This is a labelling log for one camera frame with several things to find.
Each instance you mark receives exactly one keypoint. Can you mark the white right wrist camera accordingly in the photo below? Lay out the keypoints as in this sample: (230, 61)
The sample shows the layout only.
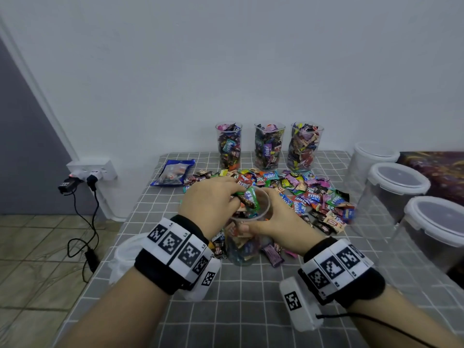
(297, 304)

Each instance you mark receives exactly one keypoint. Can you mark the small transparent plastic jar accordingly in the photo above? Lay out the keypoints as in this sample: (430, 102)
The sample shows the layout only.
(304, 147)
(269, 147)
(243, 246)

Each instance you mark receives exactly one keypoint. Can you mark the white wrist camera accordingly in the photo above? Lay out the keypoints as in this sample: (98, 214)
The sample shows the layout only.
(297, 304)
(207, 280)

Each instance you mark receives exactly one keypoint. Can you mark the person's left hand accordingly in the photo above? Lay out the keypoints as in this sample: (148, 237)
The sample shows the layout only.
(207, 206)

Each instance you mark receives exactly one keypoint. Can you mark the green candy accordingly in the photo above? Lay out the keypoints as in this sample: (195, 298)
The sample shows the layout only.
(248, 198)

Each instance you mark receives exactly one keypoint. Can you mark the dark patterned cloth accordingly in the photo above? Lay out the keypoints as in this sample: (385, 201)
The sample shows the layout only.
(441, 170)

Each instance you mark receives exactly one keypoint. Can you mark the black marker-tagged left wristband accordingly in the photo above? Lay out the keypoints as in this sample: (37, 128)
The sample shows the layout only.
(172, 250)

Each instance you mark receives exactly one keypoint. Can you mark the tall transparent plastic jar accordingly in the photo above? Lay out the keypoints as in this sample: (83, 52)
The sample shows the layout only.
(229, 147)

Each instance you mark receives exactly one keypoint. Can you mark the black power plug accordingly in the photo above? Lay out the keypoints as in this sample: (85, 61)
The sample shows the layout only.
(67, 186)

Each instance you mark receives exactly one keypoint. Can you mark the grey door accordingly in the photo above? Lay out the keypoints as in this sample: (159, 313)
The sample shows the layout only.
(25, 148)

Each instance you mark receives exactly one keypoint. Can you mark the person's right hand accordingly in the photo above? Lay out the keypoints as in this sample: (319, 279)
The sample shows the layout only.
(290, 232)

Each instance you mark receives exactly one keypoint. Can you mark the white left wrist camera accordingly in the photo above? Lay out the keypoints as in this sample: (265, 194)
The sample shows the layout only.
(207, 280)

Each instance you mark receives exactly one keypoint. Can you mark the pile of colourful candies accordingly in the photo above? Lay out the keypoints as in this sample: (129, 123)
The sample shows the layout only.
(319, 193)

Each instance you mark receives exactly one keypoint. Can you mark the white wall socket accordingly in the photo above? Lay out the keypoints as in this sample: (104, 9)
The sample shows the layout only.
(91, 169)

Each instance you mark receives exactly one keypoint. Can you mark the blue snack packet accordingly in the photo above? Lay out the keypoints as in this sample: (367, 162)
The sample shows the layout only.
(172, 172)

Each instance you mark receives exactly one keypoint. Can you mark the person's left forearm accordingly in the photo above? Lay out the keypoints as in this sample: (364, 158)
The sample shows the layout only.
(116, 319)

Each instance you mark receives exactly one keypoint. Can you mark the person's right forearm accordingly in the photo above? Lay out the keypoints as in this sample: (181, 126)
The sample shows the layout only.
(402, 326)

